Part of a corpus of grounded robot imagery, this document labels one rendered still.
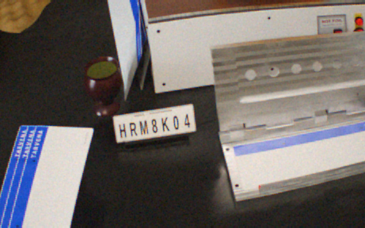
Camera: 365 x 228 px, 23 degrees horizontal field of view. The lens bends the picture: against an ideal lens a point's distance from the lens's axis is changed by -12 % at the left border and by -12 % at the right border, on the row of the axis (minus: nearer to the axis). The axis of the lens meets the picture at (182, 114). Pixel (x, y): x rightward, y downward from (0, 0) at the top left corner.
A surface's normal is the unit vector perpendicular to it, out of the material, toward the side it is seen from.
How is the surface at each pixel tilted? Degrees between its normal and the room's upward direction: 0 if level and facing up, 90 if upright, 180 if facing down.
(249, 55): 75
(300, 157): 0
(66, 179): 0
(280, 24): 90
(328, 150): 0
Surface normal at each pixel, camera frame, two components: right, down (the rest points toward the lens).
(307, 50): 0.12, 0.42
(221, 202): -0.07, -0.76
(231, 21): 0.15, 0.63
